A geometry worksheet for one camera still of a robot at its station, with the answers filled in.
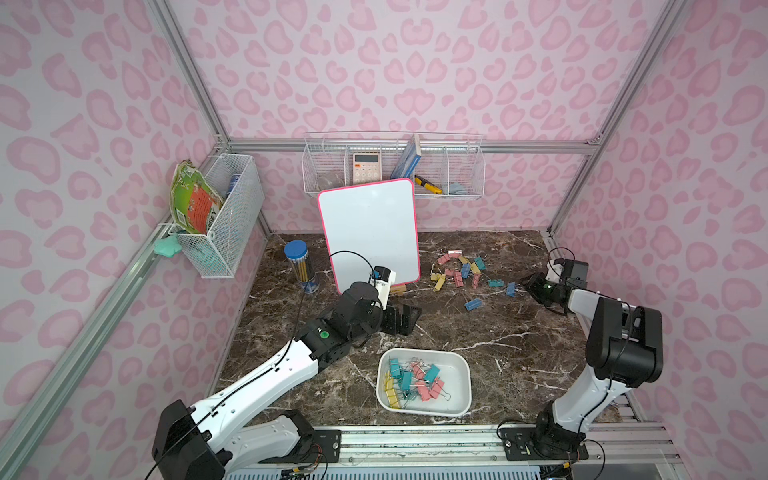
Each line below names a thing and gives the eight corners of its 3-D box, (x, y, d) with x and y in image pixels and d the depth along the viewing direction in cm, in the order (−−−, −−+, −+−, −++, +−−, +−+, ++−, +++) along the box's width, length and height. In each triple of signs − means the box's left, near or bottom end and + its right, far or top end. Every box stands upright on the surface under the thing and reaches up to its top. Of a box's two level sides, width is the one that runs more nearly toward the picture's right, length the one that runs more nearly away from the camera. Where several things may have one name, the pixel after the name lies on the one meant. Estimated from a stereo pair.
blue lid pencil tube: (299, 293, 105) (281, 255, 89) (302, 279, 108) (286, 240, 93) (317, 293, 104) (303, 255, 89) (320, 279, 108) (307, 240, 93)
